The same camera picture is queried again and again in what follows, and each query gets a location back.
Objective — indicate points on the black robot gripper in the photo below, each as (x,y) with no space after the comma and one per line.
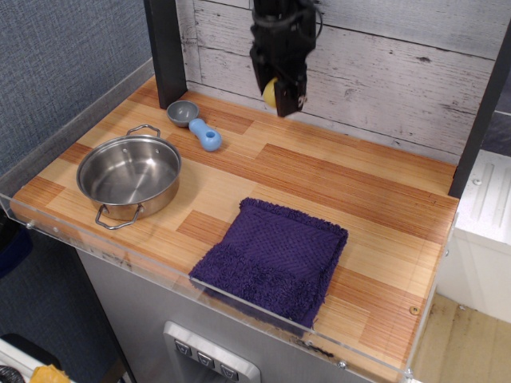
(284,34)

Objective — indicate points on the yellow ball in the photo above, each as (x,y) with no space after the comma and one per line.
(269,93)

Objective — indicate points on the stainless steel pot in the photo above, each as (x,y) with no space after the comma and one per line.
(130,177)

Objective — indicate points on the purple folded towel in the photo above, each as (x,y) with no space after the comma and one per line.
(277,258)

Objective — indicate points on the clear acrylic table guard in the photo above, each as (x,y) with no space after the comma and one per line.
(186,317)

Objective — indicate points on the white side cabinet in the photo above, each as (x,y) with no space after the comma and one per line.
(475,271)

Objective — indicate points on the silver dispenser button panel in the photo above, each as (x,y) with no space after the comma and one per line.
(196,359)

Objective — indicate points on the yellow black object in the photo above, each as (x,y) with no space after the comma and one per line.
(41,374)

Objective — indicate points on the blue handled grey scoop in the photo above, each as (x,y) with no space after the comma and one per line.
(185,114)

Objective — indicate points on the black right vertical post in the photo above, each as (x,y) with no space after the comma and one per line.
(497,79)

